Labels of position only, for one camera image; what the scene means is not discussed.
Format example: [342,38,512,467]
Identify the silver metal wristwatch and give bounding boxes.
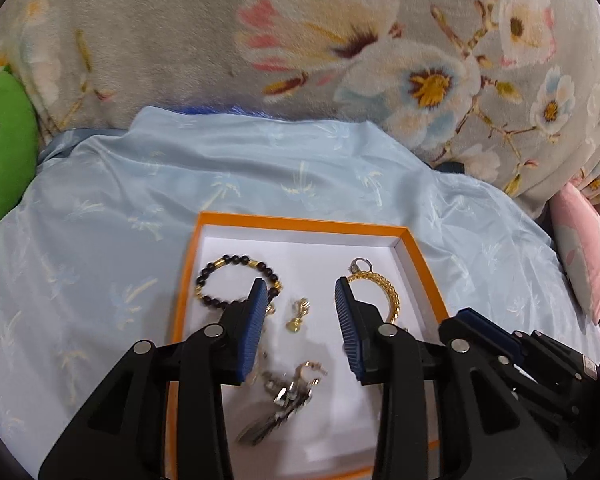
[237,361,328,446]

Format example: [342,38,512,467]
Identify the orange shallow jewelry box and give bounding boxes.
[173,212,449,479]

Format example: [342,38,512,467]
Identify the pink floral pillow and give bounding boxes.
[550,182,600,325]

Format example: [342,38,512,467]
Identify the gold pearl brooch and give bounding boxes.
[286,297,311,334]

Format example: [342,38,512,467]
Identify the light blue palm-print cloth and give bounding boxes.
[0,107,600,474]

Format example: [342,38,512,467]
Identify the grey floral blanket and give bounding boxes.
[0,0,600,214]

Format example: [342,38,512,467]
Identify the green plush pillow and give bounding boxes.
[0,72,38,221]

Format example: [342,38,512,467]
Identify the gold chain bracelet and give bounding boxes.
[345,257,402,324]

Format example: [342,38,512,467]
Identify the black and gold bead bracelet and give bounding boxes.
[194,253,284,317]

